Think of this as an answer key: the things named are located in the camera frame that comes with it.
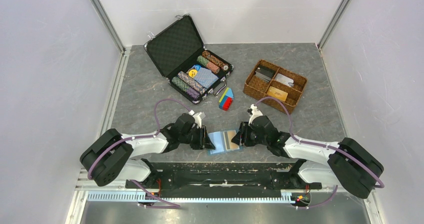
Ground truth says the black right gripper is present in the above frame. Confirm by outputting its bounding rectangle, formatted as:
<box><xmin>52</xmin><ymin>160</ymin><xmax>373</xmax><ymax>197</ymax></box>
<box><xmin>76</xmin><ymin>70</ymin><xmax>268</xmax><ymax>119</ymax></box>
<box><xmin>231</xmin><ymin>121</ymin><xmax>269</xmax><ymax>147</ymax></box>

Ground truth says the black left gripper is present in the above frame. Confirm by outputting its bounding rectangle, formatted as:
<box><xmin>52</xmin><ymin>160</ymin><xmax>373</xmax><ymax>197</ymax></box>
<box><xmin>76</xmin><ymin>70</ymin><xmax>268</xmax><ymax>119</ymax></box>
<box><xmin>179</xmin><ymin>125</ymin><xmax>216</xmax><ymax>150</ymax></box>

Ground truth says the blue card holder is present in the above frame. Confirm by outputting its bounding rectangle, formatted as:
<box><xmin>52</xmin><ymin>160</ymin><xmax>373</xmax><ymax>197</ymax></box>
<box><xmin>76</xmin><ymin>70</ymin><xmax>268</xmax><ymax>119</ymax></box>
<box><xmin>207</xmin><ymin>129</ymin><xmax>242</xmax><ymax>156</ymax></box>

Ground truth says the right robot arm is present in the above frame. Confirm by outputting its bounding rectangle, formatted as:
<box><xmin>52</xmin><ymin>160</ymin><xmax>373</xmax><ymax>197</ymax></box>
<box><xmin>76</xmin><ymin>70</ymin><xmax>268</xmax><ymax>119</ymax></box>
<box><xmin>231</xmin><ymin>115</ymin><xmax>384</xmax><ymax>199</ymax></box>

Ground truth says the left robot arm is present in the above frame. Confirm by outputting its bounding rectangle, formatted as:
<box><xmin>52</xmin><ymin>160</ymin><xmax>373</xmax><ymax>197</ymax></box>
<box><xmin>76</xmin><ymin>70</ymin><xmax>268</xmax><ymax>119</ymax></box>
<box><xmin>79</xmin><ymin>111</ymin><xmax>216</xmax><ymax>188</ymax></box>

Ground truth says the gold striped card in sleeve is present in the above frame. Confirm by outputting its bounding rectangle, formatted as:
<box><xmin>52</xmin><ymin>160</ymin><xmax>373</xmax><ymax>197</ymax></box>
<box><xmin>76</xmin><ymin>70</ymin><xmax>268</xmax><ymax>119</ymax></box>
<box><xmin>223</xmin><ymin>130</ymin><xmax>240</xmax><ymax>152</ymax></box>

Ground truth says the gold VIP card stack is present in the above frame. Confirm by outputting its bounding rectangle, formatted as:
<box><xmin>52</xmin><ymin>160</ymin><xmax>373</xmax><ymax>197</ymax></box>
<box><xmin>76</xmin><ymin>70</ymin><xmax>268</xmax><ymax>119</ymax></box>
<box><xmin>267</xmin><ymin>86</ymin><xmax>288</xmax><ymax>102</ymax></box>

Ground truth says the blue playing card deck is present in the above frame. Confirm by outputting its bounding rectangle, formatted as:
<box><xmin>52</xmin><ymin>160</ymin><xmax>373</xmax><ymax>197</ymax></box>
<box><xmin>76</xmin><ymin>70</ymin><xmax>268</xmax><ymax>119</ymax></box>
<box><xmin>193</xmin><ymin>67</ymin><xmax>218</xmax><ymax>89</ymax></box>

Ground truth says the dark card stack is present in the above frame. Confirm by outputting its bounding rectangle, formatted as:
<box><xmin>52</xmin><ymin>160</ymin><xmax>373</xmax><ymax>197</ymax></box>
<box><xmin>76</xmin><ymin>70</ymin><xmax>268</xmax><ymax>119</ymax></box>
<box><xmin>255</xmin><ymin>65</ymin><xmax>276</xmax><ymax>83</ymax></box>

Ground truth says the white card stack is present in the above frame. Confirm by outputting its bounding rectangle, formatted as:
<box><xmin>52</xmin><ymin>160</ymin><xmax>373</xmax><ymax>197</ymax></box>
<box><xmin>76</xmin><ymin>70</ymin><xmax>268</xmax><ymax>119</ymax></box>
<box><xmin>274</xmin><ymin>73</ymin><xmax>295</xmax><ymax>88</ymax></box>

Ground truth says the colourful toy brick block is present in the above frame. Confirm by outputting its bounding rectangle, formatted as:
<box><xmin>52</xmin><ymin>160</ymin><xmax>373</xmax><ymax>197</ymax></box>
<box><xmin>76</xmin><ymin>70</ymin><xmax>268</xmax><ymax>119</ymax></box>
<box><xmin>218</xmin><ymin>87</ymin><xmax>234</xmax><ymax>111</ymax></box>

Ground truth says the green purple chip stack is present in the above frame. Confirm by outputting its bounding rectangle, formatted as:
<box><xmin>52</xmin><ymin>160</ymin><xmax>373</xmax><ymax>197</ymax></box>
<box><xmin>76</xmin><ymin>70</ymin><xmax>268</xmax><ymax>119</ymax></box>
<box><xmin>171</xmin><ymin>76</ymin><xmax>200</xmax><ymax>101</ymax></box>

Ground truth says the woven wicker basket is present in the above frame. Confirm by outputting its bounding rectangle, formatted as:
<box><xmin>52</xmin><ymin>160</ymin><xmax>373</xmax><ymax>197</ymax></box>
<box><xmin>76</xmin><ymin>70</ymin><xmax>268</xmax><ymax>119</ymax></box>
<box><xmin>243</xmin><ymin>59</ymin><xmax>308</xmax><ymax>114</ymax></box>

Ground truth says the yellow dealer chip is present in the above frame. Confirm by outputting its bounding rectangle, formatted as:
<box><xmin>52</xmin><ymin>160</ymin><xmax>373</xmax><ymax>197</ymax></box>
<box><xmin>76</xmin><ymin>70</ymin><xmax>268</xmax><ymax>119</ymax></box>
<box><xmin>187</xmin><ymin>69</ymin><xmax>198</xmax><ymax>78</ymax></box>

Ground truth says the green pink chip stack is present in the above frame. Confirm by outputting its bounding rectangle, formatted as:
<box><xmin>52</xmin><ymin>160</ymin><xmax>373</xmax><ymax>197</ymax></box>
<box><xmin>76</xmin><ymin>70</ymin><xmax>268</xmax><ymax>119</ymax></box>
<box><xmin>197</xmin><ymin>55</ymin><xmax>220</xmax><ymax>74</ymax></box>

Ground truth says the brown orange chip stack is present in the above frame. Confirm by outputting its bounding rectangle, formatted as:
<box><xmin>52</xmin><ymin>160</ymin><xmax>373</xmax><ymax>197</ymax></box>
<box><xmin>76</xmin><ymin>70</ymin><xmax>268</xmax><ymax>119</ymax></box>
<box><xmin>202</xmin><ymin>50</ymin><xmax>230</xmax><ymax>71</ymax></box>

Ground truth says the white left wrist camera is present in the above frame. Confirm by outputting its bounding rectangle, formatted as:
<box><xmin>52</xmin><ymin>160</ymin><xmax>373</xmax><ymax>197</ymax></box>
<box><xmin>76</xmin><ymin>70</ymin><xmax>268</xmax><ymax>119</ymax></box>
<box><xmin>188</xmin><ymin>110</ymin><xmax>206</xmax><ymax>128</ymax></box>

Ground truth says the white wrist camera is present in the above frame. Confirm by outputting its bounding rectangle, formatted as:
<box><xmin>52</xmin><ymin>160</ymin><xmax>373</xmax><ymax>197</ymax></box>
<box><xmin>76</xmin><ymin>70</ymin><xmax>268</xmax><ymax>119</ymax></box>
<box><xmin>188</xmin><ymin>110</ymin><xmax>206</xmax><ymax>128</ymax></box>
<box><xmin>247</xmin><ymin>104</ymin><xmax>263</xmax><ymax>125</ymax></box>

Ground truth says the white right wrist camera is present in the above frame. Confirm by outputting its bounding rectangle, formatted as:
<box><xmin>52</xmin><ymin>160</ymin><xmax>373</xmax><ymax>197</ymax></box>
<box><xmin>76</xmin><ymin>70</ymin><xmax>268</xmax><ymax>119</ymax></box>
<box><xmin>247</xmin><ymin>104</ymin><xmax>263</xmax><ymax>125</ymax></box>

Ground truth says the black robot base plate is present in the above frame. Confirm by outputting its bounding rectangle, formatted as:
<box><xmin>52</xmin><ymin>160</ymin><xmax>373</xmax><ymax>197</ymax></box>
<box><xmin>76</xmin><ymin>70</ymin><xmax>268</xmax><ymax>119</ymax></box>
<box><xmin>140</xmin><ymin>160</ymin><xmax>322</xmax><ymax>198</ymax></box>

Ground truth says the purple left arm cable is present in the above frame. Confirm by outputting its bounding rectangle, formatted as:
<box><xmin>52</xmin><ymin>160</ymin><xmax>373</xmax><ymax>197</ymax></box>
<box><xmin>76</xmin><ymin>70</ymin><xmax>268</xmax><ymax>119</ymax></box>
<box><xmin>87</xmin><ymin>98</ymin><xmax>193</xmax><ymax>181</ymax></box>

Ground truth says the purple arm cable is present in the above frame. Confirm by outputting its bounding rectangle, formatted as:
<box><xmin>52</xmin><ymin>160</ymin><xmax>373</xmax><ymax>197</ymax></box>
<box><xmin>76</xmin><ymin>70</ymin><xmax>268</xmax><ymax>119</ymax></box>
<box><xmin>255</xmin><ymin>96</ymin><xmax>385</xmax><ymax>210</ymax></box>
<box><xmin>87</xmin><ymin>98</ymin><xmax>193</xmax><ymax>181</ymax></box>

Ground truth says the white cable duct rail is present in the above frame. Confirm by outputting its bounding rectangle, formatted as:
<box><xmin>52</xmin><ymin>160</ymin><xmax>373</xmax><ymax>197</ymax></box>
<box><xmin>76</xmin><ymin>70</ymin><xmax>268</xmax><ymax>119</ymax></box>
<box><xmin>86</xmin><ymin>190</ymin><xmax>301</xmax><ymax>204</ymax></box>

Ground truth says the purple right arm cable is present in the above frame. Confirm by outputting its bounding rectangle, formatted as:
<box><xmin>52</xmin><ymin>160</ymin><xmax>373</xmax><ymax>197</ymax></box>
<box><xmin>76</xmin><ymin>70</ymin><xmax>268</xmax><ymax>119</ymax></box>
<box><xmin>255</xmin><ymin>96</ymin><xmax>385</xmax><ymax>210</ymax></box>

